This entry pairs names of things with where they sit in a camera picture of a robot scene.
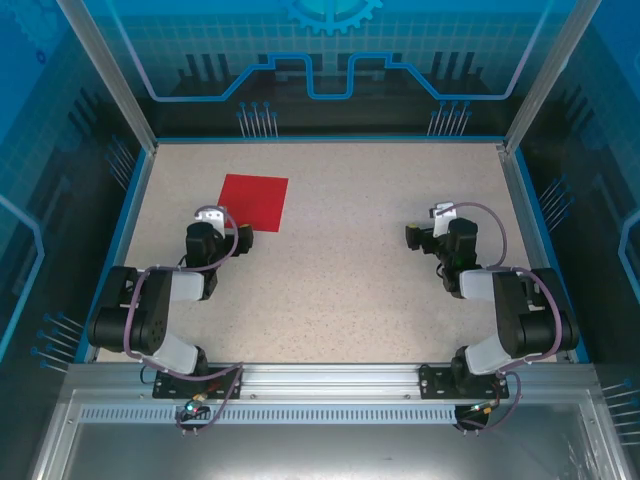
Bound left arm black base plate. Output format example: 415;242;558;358
152;366;245;401

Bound slotted grey cable duct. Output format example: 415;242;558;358
78;405;461;426

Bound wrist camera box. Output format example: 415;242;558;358
194;207;225;234
432;201;459;239

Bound aluminium side rail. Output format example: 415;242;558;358
497;142;576;364

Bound blue table edge strip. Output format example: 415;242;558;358
513;147;591;364
74;147;154;364

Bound red paper sheet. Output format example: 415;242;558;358
217;173;290;234

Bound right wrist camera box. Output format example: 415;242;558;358
432;201;459;239

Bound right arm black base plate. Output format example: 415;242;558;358
418;364;511;401

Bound aluminium mounting rail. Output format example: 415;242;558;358
64;363;599;401

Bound steel cabinet top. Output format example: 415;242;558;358
27;389;624;480

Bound aluminium frame post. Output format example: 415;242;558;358
503;0;602;154
53;0;160;154

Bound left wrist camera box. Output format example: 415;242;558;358
194;207;225;234

